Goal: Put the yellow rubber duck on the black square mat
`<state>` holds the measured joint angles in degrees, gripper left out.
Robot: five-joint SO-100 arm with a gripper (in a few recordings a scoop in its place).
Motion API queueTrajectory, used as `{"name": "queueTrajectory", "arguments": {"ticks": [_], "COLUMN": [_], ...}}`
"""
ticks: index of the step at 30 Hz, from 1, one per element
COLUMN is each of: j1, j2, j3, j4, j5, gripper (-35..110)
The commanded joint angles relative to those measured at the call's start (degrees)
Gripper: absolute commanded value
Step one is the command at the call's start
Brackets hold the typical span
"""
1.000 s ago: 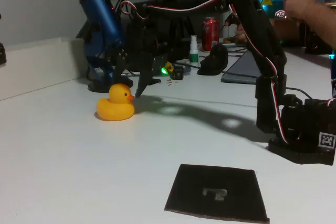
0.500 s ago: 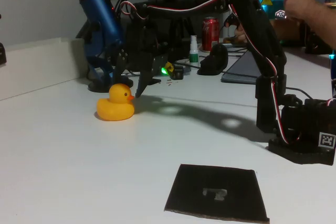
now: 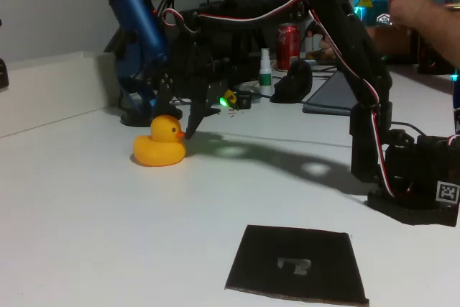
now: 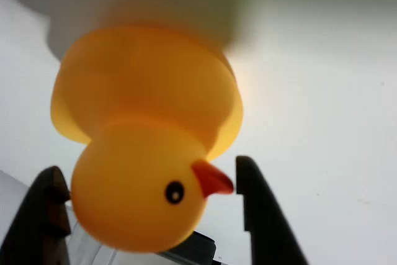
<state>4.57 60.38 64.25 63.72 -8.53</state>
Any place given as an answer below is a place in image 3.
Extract yellow rubber duck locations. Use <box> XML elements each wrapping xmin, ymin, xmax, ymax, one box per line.
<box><xmin>132</xmin><ymin>114</ymin><xmax>187</xmax><ymax>168</ymax></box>

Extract person's left forearm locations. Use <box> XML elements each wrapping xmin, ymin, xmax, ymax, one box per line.
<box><xmin>418</xmin><ymin>0</ymin><xmax>460</xmax><ymax>69</ymax></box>

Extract black square mat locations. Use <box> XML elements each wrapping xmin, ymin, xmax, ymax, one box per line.
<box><xmin>224</xmin><ymin>224</ymin><xmax>370</xmax><ymax>307</ymax></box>

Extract person's right hand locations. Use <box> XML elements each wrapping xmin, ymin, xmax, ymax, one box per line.
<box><xmin>305</xmin><ymin>28</ymin><xmax>337</xmax><ymax>57</ymax></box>

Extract person's left hand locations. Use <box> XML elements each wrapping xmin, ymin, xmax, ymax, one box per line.
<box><xmin>388</xmin><ymin>0</ymin><xmax>433</xmax><ymax>30</ymax></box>

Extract black tripod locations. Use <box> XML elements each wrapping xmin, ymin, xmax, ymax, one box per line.
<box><xmin>229</xmin><ymin>0</ymin><xmax>269</xmax><ymax>57</ymax></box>

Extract black desktop equipment pile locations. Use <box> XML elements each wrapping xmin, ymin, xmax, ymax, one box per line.
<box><xmin>172</xmin><ymin>44</ymin><xmax>263</xmax><ymax>101</ymax></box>

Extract small black cube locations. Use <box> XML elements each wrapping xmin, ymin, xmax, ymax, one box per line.
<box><xmin>236</xmin><ymin>91</ymin><xmax>252</xmax><ymax>110</ymax></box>

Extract grey flat pouch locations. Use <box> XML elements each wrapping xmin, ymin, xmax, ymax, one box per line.
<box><xmin>235</xmin><ymin>82</ymin><xmax>262</xmax><ymax>102</ymax></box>

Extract white spray bottle green label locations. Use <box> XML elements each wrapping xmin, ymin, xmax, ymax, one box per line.
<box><xmin>259</xmin><ymin>47</ymin><xmax>273</xmax><ymax>98</ymax></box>

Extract blue desktop microphone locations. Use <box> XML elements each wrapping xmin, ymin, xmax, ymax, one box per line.
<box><xmin>102</xmin><ymin>0</ymin><xmax>184</xmax><ymax>128</ymax></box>

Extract red cola can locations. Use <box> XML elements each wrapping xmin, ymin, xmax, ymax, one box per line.
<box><xmin>275</xmin><ymin>22</ymin><xmax>301</xmax><ymax>70</ymax></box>

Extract black computer mouse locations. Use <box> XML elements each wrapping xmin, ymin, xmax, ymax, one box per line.
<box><xmin>269</xmin><ymin>58</ymin><xmax>313</xmax><ymax>104</ymax></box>

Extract white raised ledge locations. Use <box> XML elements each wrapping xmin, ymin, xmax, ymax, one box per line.
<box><xmin>0</xmin><ymin>50</ymin><xmax>123</xmax><ymax>139</ymax></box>

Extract yellow hand tool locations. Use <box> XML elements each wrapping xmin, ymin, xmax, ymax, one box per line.
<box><xmin>305</xmin><ymin>50</ymin><xmax>338</xmax><ymax>63</ymax></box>

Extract grey flat tablet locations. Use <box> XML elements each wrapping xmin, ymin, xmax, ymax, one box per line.
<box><xmin>302</xmin><ymin>69</ymin><xmax>357</xmax><ymax>116</ymax></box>

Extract black oblong case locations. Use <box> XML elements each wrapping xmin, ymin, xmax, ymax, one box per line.
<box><xmin>0</xmin><ymin>58</ymin><xmax>10</xmax><ymax>88</ymax></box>

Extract glass-sided computer case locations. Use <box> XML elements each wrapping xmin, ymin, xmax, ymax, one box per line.
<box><xmin>344</xmin><ymin>0</ymin><xmax>414</xmax><ymax>29</ymax></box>

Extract black-white fiducial tag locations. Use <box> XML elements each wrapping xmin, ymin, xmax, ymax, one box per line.
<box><xmin>436</xmin><ymin>181</ymin><xmax>460</xmax><ymax>204</ymax></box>

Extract black robot arm red-white wires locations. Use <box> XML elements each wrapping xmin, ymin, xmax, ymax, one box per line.
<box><xmin>157</xmin><ymin>0</ymin><xmax>460</xmax><ymax>227</ymax></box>

